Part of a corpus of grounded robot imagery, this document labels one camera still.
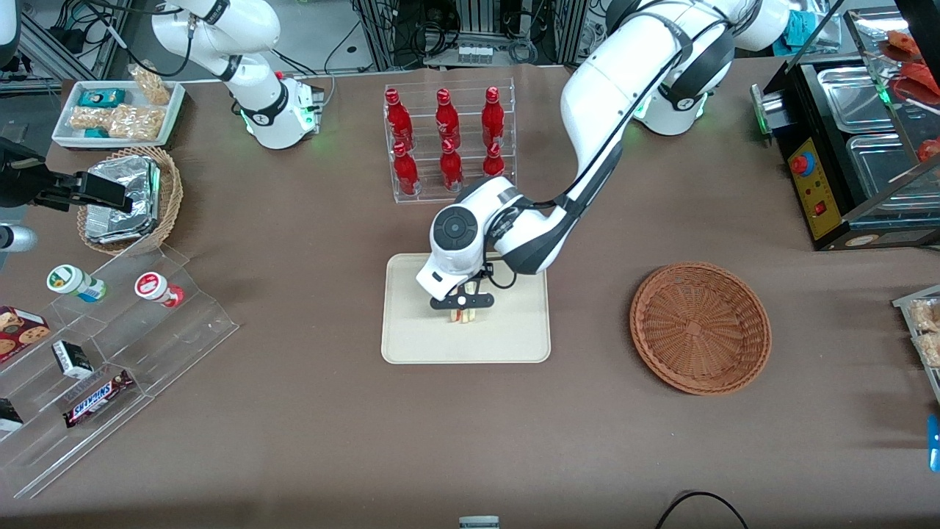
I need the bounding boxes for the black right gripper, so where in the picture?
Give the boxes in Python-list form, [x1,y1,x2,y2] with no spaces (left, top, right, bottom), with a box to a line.
[0,138,134,214]

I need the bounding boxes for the beige rectangular tray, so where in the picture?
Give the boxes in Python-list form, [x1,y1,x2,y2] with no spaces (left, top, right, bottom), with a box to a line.
[381,252,552,364]

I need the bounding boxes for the white rectangular snack tray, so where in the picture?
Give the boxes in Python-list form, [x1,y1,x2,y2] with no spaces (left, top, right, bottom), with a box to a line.
[51,79,186,150]

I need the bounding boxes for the tan deep wicker basket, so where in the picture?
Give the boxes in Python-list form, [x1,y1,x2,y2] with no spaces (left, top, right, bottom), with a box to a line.
[77,147,183,256]

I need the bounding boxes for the brown round wicker basket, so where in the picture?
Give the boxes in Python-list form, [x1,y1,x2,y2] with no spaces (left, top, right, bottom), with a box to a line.
[629,262,772,396]

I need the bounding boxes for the foil wrapped packet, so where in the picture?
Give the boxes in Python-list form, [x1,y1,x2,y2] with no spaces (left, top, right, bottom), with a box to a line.
[88,156,161,221]
[86,212,159,244]

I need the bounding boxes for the clear bag puffed snack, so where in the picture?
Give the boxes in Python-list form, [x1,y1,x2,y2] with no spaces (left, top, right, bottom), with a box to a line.
[109,105,166,140]
[129,65,171,105]
[70,107,111,132]

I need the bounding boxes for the green lid yogurt cup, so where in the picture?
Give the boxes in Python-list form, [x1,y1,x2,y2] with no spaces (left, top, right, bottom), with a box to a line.
[47,264,106,303]

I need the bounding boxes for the red lid yogurt cup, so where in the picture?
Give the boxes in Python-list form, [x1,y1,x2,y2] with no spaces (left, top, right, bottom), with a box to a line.
[134,272,184,308]

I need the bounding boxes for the clear acrylic bottle rack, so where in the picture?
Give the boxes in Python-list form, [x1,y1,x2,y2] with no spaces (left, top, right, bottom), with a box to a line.
[383,77,518,204]

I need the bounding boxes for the red cookie box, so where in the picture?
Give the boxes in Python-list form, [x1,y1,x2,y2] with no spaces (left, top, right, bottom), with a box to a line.
[0,306,51,364]

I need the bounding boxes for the small black white box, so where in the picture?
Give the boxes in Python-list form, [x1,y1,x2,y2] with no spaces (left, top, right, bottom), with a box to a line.
[52,340,94,379]

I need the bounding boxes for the clear acrylic stepped shelf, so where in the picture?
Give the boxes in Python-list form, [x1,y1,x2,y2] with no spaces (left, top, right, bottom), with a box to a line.
[0,245,239,500]

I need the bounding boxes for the snickers chocolate bar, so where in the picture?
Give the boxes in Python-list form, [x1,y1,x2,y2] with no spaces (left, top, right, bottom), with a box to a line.
[63,370,134,428]

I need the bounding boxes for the aluminium equipment rack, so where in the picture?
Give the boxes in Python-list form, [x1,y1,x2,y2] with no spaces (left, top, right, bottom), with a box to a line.
[352,0,588,71]

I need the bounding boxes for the black food warmer machine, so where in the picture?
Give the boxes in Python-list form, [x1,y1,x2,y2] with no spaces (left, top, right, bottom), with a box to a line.
[751,7,940,252]

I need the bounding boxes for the steel warmer pan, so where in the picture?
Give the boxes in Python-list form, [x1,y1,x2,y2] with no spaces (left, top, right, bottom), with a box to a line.
[817,66,893,134]
[848,134,940,215]

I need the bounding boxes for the teal cloth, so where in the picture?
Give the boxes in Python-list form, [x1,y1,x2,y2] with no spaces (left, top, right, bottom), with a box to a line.
[782,7,817,48]

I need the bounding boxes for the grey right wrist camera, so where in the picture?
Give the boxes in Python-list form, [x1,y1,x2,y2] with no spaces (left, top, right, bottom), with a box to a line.
[0,224,37,253]

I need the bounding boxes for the black looped cable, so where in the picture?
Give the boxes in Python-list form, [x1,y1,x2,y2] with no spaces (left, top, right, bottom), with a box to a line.
[656,491,750,529]

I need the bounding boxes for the white wire snack tray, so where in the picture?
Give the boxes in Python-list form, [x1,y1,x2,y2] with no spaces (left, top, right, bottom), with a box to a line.
[892,285,940,405]

